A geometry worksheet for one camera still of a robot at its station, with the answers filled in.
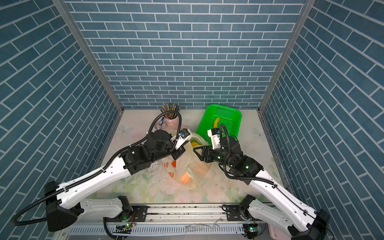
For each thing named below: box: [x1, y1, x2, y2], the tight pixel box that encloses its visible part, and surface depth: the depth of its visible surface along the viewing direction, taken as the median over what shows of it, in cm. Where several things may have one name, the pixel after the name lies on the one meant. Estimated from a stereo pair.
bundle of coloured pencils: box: [160, 102, 181, 119], surface depth 104 cm
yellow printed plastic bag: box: [161, 132, 212, 190], surface depth 82 cm
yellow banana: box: [214, 117, 220, 128], surface depth 113 cm
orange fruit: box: [179, 172, 193, 186], surface depth 82 cm
